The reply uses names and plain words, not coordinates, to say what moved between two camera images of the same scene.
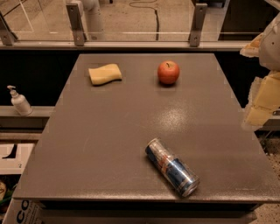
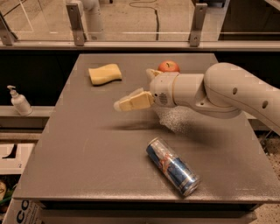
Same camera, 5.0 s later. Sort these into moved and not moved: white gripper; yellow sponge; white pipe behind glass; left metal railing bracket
Moved: white gripper
Not moved: yellow sponge; left metal railing bracket; white pipe behind glass
